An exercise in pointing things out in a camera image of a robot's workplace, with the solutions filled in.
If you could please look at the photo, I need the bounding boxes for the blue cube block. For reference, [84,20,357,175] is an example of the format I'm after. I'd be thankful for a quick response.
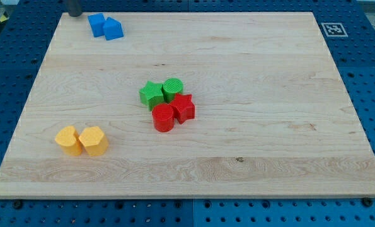
[88,13,106,37]

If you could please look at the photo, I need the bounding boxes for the green star block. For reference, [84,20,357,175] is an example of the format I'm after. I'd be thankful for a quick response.
[139,81,164,111]

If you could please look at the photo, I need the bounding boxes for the green cylinder block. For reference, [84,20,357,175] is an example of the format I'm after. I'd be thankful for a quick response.
[163,78,183,103]

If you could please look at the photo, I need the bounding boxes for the yellow heart block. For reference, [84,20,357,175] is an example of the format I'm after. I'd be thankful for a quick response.
[55,125,82,156]

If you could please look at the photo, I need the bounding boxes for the red star block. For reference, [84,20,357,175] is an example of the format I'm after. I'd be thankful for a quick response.
[169,93,195,124]

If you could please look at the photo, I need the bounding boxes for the grey cylindrical robot pusher tip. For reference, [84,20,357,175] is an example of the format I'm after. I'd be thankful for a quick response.
[64,0,83,17]

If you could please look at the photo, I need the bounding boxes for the light wooden board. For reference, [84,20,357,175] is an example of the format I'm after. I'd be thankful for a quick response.
[0,12,375,199]

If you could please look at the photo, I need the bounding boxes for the red cylinder block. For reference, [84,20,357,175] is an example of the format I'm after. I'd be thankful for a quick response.
[152,103,175,132]

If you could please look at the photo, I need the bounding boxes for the yellow hexagon block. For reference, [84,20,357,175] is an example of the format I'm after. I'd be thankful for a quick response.
[79,126,108,156]

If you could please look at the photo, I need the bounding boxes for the white fiducial marker tag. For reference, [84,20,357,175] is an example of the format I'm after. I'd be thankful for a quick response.
[321,22,348,38]

